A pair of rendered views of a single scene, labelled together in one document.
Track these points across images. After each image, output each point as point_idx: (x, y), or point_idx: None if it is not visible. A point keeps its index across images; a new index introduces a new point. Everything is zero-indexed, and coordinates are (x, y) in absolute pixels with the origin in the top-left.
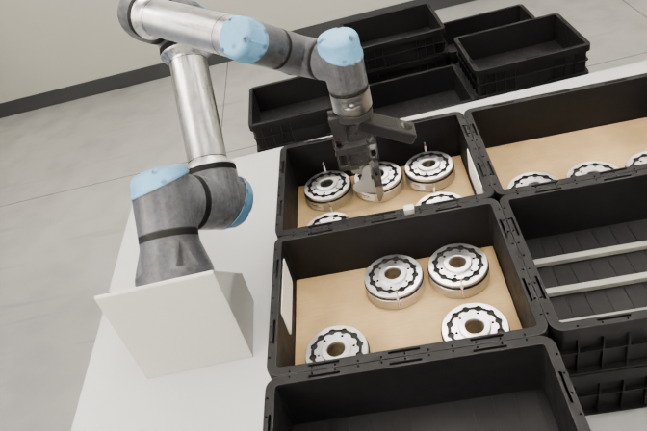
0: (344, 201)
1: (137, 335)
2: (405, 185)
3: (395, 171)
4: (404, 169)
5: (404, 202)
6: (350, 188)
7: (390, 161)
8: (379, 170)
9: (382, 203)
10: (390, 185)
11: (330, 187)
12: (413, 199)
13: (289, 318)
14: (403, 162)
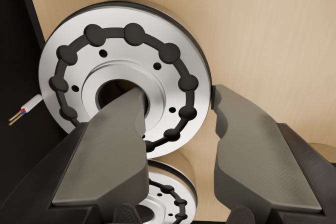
0: (186, 165)
1: None
2: None
3: (109, 33)
4: None
5: (238, 9)
6: (153, 159)
7: (15, 37)
8: (288, 176)
9: (213, 78)
10: (199, 63)
11: (157, 209)
12: None
13: None
14: None
